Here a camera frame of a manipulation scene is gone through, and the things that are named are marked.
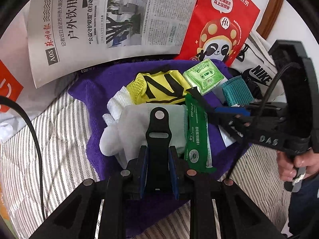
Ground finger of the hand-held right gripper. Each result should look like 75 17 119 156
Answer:
215 106 252 117
208 112 252 143

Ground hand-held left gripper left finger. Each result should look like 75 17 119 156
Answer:
30 146 150 239

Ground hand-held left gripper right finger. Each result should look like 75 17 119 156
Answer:
167 146 285 239

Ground white sachet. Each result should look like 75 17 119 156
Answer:
219 126 237 148

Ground teal knit cloth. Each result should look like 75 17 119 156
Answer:
221 76 255 106

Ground white sponge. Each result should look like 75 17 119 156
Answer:
212 85 228 102

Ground dark green sachet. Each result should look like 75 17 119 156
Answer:
184 93 217 176

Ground white mint sock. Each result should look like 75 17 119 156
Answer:
100 104 188 156

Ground light green tissue pack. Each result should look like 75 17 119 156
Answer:
183 59 223 95

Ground yellow pouch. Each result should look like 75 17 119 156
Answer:
126 68 193 105

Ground white gauze cloth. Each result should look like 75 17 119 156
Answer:
103 86 136 127

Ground person's right hand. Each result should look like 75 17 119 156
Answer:
277 147 319 183

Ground white waist bag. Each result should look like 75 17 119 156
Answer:
228 28 282 105

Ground striped bed sheet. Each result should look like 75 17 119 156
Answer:
0 90 294 239

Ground red paper bag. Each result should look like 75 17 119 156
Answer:
172 0 261 66

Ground purple towel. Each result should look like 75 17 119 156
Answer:
68 59 250 238

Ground person's dark trousers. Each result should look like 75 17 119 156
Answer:
288 177 319 238

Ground white plastic shopping bag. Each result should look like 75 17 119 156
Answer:
0 12 85 143

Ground folded newspaper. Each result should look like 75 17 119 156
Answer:
26 0 203 89

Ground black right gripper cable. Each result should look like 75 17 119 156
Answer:
225 62 303 180

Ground wooden door frame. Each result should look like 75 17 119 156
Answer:
255 0 285 40

